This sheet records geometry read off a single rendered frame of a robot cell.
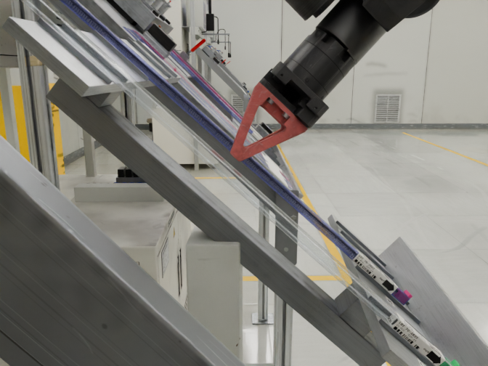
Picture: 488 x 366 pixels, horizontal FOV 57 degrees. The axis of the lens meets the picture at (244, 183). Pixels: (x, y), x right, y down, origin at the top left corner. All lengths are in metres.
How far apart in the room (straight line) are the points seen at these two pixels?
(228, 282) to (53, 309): 0.33
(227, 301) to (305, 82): 0.25
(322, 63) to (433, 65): 7.78
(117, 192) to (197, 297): 0.87
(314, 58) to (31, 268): 0.34
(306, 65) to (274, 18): 7.18
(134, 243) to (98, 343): 0.85
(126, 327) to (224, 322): 0.35
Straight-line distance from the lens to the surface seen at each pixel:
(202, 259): 0.50
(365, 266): 0.52
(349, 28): 0.47
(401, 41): 8.04
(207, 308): 0.53
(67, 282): 0.19
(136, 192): 1.35
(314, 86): 0.46
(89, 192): 1.39
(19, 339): 0.21
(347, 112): 7.83
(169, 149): 4.60
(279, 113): 0.46
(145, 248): 1.03
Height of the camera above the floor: 1.00
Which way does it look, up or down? 14 degrees down
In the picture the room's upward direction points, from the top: straight up
